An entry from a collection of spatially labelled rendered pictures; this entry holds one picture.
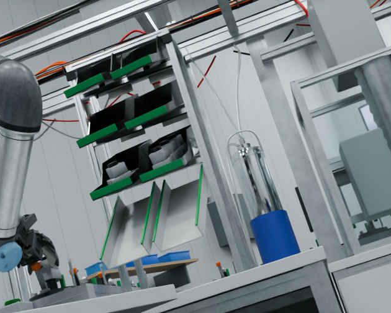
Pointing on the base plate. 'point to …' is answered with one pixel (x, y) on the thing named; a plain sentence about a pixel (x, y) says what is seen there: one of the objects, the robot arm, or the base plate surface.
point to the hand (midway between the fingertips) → (48, 263)
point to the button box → (14, 307)
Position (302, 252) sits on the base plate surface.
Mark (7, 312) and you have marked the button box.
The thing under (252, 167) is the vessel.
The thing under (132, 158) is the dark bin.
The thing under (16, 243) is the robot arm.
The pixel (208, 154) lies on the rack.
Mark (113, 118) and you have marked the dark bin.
